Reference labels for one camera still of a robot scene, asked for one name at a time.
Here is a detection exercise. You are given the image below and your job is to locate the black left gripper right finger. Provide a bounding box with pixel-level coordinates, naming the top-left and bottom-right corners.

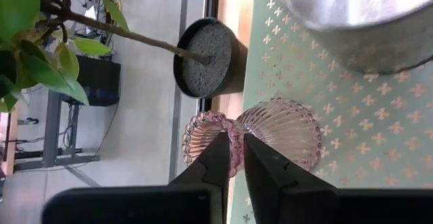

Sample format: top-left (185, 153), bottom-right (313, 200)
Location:
top-left (244, 134), bottom-right (433, 224)

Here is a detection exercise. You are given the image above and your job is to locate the silver candle jar with tag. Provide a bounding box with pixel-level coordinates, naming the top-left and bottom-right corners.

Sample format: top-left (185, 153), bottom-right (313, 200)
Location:
top-left (269, 0), bottom-right (433, 76)

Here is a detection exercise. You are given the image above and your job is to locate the green perforated metal shelf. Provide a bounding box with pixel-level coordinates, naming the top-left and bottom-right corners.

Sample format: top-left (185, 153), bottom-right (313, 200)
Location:
top-left (229, 0), bottom-right (433, 224)

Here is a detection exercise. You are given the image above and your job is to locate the dark metal work table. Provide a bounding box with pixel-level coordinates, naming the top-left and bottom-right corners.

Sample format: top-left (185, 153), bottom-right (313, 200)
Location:
top-left (13, 90), bottom-right (101, 173)

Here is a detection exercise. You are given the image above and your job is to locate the green leafy plant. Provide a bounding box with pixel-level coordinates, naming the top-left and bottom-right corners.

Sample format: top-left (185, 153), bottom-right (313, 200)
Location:
top-left (0, 0), bottom-right (212, 113)

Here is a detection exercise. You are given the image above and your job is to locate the black plant pot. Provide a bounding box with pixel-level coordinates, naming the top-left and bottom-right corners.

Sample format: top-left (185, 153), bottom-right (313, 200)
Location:
top-left (173, 17), bottom-right (249, 99)

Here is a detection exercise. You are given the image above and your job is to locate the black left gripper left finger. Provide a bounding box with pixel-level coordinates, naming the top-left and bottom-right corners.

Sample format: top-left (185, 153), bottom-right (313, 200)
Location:
top-left (41, 132), bottom-right (231, 224)

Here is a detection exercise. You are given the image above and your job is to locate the black box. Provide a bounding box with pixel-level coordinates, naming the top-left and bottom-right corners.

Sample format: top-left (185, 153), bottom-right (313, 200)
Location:
top-left (62, 55), bottom-right (122, 107)

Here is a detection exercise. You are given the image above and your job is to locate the pink ribbed glass candle holder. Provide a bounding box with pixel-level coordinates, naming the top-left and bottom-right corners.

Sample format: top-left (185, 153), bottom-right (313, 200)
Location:
top-left (181, 97), bottom-right (322, 179)

